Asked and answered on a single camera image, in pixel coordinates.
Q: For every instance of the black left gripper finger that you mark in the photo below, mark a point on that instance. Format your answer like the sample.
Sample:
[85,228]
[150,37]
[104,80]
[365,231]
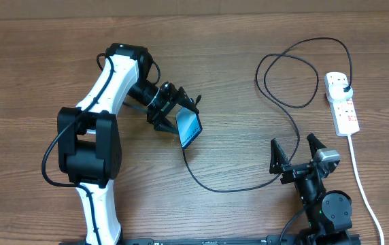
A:
[184,101]
[164,125]

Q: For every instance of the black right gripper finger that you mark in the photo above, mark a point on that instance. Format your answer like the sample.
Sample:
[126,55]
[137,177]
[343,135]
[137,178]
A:
[279,160]
[316,146]

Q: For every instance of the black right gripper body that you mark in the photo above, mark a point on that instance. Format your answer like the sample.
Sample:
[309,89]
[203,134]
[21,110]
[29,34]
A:
[294,171]

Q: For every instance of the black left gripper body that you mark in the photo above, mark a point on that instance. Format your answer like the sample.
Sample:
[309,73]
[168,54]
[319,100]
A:
[164,101]

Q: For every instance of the Samsung Galaxy smartphone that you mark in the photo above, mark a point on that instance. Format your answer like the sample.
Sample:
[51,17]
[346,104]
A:
[188,125]

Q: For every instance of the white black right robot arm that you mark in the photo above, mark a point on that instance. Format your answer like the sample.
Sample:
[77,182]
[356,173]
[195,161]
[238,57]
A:
[326,215]

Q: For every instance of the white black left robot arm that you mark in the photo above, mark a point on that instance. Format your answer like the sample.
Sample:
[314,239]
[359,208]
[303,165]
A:
[88,139]

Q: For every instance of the white charger plug adapter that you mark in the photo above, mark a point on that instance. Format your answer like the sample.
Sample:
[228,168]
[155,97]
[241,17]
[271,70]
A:
[337,92]

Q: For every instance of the white power strip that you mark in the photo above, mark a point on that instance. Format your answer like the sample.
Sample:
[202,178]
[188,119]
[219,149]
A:
[343,112]

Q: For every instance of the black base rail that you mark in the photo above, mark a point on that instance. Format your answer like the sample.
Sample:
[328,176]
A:
[208,241]

